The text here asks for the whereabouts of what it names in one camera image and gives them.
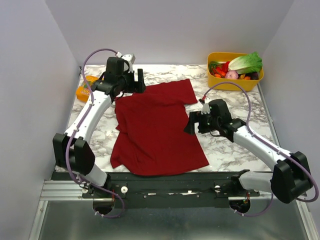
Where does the red t-shirt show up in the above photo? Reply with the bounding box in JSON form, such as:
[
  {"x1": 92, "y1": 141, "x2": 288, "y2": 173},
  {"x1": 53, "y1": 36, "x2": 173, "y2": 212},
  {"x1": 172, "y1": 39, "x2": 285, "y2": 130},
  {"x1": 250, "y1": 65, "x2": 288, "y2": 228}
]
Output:
[{"x1": 110, "y1": 79, "x2": 209, "y2": 176}]

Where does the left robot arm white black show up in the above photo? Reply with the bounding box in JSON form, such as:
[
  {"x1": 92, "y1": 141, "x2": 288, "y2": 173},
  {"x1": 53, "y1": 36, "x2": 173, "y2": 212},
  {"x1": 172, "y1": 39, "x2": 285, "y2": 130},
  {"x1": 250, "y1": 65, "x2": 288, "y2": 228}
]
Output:
[{"x1": 52, "y1": 54, "x2": 146, "y2": 198}]

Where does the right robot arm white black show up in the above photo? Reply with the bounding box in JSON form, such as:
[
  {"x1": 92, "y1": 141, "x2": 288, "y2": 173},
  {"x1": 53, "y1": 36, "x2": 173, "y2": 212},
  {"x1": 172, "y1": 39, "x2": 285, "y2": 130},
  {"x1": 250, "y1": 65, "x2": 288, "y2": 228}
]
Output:
[{"x1": 184, "y1": 99, "x2": 313, "y2": 204}]

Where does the orange snack packet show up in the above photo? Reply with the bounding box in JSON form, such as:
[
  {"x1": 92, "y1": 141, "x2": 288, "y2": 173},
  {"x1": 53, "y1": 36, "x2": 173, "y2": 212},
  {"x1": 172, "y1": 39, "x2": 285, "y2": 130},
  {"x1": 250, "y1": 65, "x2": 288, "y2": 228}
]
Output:
[{"x1": 75, "y1": 75, "x2": 99, "y2": 103}]

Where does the toy pink onion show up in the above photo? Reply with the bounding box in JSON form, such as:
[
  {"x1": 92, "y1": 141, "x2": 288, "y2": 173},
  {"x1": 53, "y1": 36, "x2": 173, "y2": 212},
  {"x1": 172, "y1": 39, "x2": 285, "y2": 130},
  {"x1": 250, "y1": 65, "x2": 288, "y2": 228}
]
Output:
[{"x1": 225, "y1": 70, "x2": 239, "y2": 80}]

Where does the toy red pepper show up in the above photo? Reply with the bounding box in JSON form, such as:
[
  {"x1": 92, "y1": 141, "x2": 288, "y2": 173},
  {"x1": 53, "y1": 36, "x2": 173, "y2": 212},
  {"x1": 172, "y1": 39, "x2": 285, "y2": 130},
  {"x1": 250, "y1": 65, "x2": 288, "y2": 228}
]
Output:
[{"x1": 215, "y1": 61, "x2": 230, "y2": 76}]

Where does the yellow plastic bin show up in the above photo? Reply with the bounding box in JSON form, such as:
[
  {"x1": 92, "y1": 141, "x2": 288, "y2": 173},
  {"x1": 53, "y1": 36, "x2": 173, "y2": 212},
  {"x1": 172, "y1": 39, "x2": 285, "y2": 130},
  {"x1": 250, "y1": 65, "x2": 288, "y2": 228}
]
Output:
[{"x1": 206, "y1": 51, "x2": 265, "y2": 92}]

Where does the toy lettuce head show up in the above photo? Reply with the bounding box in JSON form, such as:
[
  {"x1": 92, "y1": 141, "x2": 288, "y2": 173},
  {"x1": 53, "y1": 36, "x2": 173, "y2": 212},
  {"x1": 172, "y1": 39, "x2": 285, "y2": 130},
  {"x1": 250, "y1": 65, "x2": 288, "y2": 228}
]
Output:
[{"x1": 228, "y1": 51, "x2": 263, "y2": 75}]

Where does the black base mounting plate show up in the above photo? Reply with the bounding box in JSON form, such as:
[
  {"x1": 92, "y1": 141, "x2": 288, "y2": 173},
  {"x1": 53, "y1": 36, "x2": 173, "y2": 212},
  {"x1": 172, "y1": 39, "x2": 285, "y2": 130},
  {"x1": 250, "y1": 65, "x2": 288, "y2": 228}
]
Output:
[{"x1": 51, "y1": 171, "x2": 293, "y2": 210}]

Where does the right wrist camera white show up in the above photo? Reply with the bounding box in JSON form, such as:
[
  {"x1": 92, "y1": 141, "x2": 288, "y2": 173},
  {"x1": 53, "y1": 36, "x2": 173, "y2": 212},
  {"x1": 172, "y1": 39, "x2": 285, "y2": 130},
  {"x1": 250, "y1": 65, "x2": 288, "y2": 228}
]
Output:
[{"x1": 199, "y1": 96, "x2": 211, "y2": 115}]

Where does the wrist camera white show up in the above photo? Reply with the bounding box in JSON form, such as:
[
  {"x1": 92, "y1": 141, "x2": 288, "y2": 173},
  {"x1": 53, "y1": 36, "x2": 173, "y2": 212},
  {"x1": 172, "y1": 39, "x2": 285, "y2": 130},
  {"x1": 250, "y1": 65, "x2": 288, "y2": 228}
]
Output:
[
  {"x1": 115, "y1": 51, "x2": 136, "y2": 73},
  {"x1": 199, "y1": 96, "x2": 211, "y2": 115}
]

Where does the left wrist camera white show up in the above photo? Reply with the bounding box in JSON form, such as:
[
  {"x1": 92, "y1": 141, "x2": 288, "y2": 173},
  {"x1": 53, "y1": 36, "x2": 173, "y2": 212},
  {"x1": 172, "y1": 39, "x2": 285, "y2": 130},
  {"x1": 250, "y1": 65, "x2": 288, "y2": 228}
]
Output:
[{"x1": 115, "y1": 51, "x2": 136, "y2": 73}]

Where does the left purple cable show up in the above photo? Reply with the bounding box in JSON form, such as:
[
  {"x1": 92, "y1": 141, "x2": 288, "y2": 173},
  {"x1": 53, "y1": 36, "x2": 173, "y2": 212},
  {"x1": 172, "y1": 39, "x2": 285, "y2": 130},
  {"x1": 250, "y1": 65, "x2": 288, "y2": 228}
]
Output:
[{"x1": 65, "y1": 48, "x2": 126, "y2": 219}]

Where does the purple cable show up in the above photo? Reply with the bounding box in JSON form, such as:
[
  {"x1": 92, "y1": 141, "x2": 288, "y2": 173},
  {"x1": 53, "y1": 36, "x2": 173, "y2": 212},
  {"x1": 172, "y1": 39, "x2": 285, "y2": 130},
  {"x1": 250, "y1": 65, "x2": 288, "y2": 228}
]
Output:
[
  {"x1": 65, "y1": 48, "x2": 126, "y2": 219},
  {"x1": 202, "y1": 81, "x2": 320, "y2": 217}
]

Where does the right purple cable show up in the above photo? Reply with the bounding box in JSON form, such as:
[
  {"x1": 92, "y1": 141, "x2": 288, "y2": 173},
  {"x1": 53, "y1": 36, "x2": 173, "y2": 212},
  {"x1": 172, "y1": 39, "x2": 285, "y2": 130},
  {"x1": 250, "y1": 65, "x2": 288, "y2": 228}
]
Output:
[{"x1": 202, "y1": 81, "x2": 320, "y2": 217}]

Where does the aluminium rail frame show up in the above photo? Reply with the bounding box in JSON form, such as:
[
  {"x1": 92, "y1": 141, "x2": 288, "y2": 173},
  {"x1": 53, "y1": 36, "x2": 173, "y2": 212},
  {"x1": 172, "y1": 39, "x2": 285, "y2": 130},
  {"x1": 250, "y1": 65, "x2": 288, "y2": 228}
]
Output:
[{"x1": 30, "y1": 172, "x2": 318, "y2": 240}]

